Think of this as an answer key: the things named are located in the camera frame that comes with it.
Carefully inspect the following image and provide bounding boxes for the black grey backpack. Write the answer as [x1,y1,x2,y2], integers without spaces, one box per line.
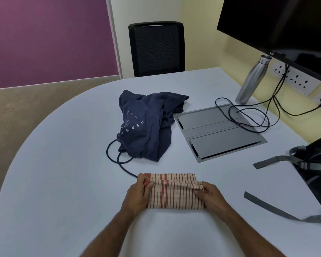
[244,131,321,228]

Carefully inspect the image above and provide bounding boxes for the person's left hand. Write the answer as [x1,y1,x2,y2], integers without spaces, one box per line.
[122,173,154,217]

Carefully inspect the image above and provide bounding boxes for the steel water bottle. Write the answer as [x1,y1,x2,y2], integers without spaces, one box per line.
[235,54,272,105]

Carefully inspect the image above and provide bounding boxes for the person's right forearm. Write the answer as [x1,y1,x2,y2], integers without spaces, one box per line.
[216,208,285,257]

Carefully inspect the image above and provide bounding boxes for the black mesh back chair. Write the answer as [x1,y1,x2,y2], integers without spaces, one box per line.
[128,21,186,78]

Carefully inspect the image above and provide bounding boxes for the red striped cloth clothes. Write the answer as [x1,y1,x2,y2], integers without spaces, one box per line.
[144,173,205,211]

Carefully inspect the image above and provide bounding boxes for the navy blue hoodie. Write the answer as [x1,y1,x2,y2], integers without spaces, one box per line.
[106,90,190,177]

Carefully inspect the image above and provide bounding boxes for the person's left forearm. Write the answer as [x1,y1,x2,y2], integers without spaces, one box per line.
[76,208,136,257]

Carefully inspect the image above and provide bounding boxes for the black coiled cable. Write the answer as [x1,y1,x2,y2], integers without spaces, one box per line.
[215,64,289,133]

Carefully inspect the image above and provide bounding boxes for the grey table cable box lid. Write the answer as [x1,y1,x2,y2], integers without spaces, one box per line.
[174,103,268,163]

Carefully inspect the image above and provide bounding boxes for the white wall socket strip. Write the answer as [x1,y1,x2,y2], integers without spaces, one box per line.
[272,61,321,96]

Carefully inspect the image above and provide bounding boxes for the black television screen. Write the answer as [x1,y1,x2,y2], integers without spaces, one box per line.
[216,0,321,86]

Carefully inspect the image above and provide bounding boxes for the person's right hand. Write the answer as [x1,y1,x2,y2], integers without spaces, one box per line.
[193,181,230,220]

